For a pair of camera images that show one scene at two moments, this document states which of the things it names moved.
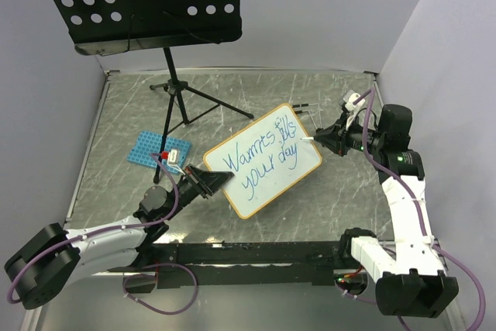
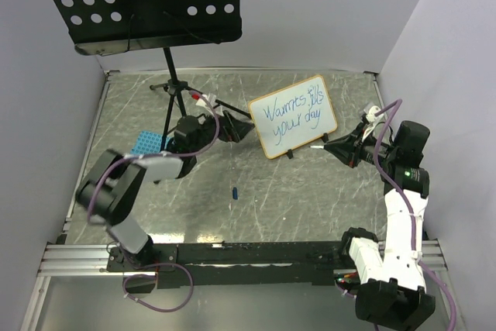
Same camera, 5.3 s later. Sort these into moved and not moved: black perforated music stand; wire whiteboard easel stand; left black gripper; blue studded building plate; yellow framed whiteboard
Moved: wire whiteboard easel stand; yellow framed whiteboard; left black gripper
Not moved: blue studded building plate; black perforated music stand
